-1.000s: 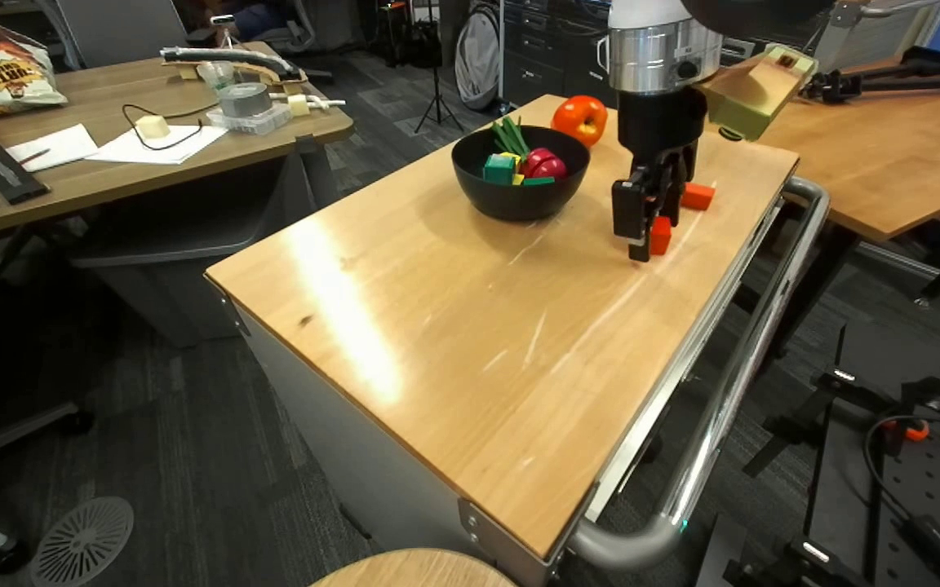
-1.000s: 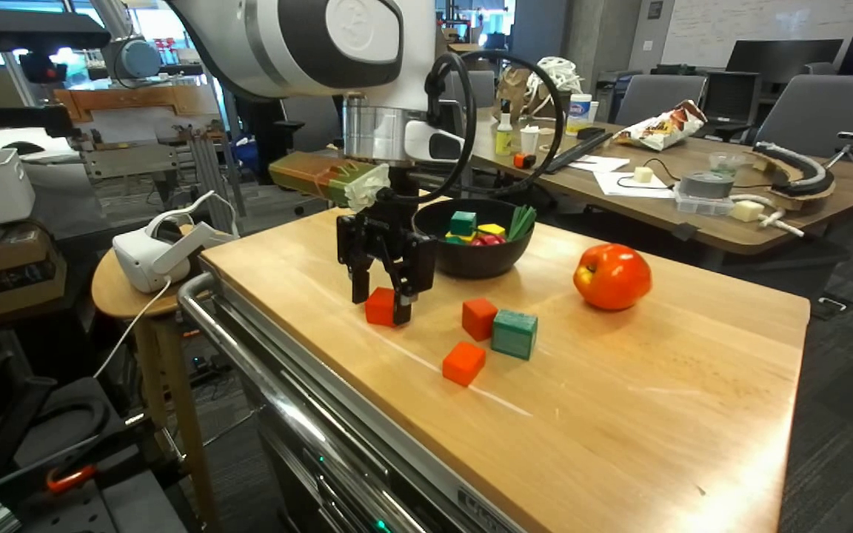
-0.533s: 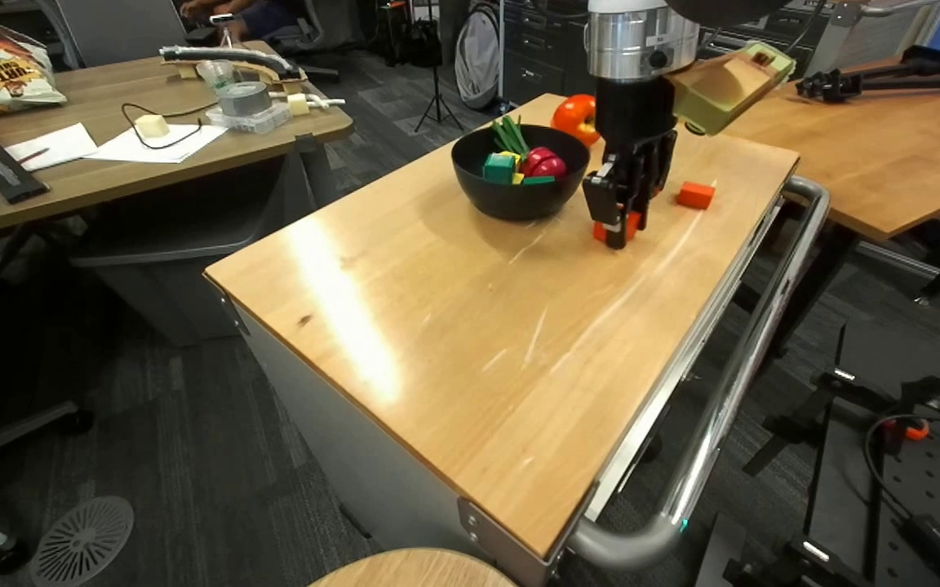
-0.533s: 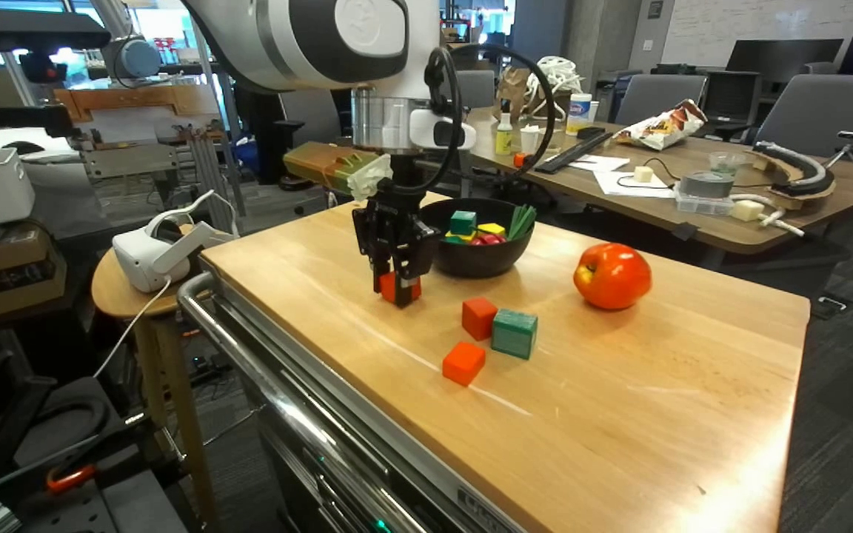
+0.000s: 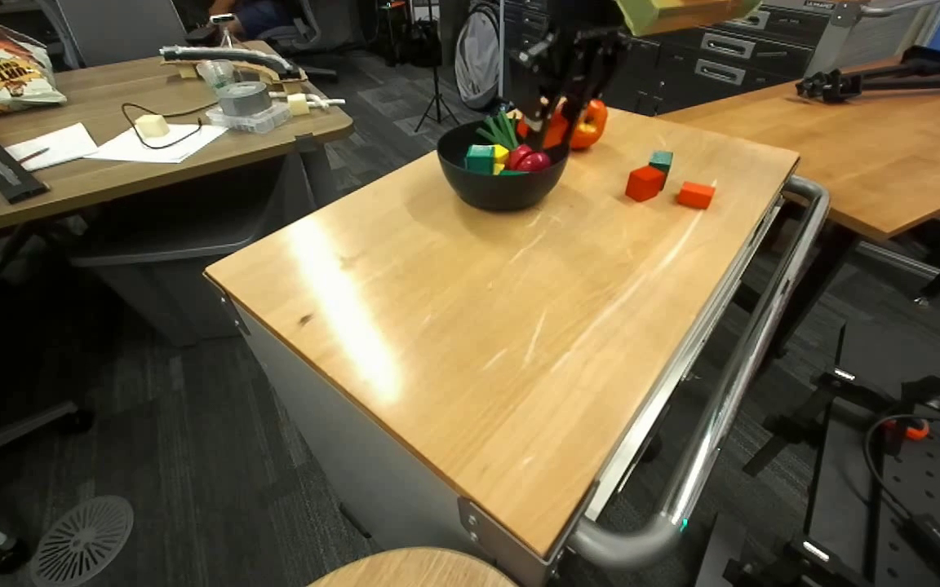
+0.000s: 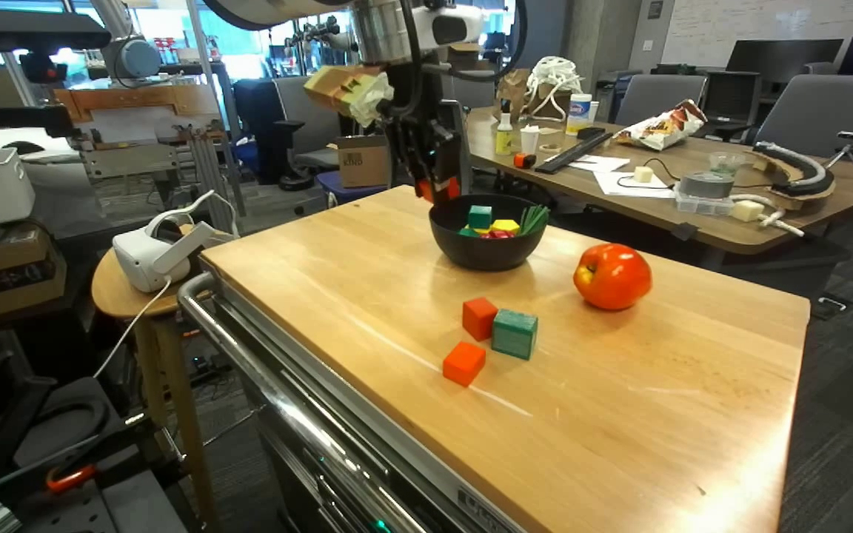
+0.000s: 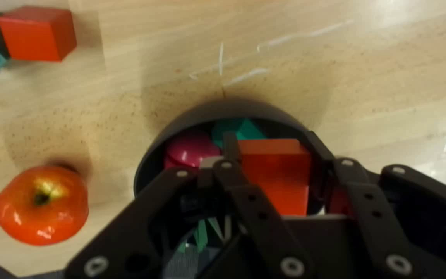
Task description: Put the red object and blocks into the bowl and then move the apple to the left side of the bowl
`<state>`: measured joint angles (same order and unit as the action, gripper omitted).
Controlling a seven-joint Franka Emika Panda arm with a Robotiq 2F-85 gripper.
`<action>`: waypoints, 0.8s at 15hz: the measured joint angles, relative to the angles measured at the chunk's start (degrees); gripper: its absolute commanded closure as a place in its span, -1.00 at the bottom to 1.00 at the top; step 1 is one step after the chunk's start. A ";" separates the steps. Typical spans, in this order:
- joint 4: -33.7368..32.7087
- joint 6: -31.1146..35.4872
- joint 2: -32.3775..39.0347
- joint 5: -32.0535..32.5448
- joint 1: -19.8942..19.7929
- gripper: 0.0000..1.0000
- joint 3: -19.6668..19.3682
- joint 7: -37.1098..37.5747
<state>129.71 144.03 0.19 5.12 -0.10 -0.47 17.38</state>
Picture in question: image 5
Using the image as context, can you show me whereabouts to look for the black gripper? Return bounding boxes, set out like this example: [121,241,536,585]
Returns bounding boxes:
[519,0,628,149]

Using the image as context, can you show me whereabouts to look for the red radish toy green leaves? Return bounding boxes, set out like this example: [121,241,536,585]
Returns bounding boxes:
[474,105,556,175]

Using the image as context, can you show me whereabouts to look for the black bowl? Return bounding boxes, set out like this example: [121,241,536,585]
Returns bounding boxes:
[436,116,575,215]

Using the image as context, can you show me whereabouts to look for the small white object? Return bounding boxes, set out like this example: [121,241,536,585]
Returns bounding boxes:
[135,112,178,142]

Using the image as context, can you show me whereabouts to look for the round standing fan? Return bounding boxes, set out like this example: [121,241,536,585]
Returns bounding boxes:
[450,0,510,86]

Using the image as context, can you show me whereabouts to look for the black drawer cabinets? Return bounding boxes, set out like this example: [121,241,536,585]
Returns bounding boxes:
[499,0,825,112]

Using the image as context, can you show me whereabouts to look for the white power adapter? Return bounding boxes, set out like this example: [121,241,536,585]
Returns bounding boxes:
[282,88,350,116]

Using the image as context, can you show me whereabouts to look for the grey plastic bin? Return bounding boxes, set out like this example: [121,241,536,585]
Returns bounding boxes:
[809,0,940,79]

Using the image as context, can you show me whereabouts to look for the black tripod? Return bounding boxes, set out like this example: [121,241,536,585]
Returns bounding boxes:
[790,46,940,112]

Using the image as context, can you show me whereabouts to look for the curved black headband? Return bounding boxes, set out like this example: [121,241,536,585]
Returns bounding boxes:
[158,43,312,88]

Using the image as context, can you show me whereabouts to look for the large wooden table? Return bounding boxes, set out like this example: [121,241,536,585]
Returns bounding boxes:
[665,54,940,244]

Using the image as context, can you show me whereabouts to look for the white paper sheet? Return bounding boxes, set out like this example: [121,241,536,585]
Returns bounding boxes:
[0,121,103,192]
[84,121,233,169]

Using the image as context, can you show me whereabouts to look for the wooden office desk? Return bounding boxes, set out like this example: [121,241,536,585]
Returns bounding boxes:
[0,49,356,254]

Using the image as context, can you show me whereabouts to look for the metal tool cart body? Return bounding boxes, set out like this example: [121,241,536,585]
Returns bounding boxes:
[207,272,790,587]

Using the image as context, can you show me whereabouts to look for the grey office chair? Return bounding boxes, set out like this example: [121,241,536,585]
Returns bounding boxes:
[51,0,193,71]

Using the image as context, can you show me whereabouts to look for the orange clamp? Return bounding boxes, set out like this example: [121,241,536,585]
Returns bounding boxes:
[880,415,937,447]

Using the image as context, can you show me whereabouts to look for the round wooden stool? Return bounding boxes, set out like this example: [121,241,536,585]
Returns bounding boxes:
[306,545,519,587]

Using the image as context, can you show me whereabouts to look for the snack chip bag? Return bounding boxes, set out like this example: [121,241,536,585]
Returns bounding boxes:
[0,19,71,116]

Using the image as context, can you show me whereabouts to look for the round perforated floor disc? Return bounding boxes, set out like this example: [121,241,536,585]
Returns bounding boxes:
[27,493,142,587]

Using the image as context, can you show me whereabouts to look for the metal cart handle rail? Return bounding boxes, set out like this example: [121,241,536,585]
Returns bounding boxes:
[567,175,834,573]

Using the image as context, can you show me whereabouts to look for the black stand frame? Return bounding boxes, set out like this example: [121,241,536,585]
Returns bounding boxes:
[723,323,940,587]

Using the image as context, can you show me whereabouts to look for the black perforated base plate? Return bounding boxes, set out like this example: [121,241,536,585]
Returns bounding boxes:
[708,433,940,587]

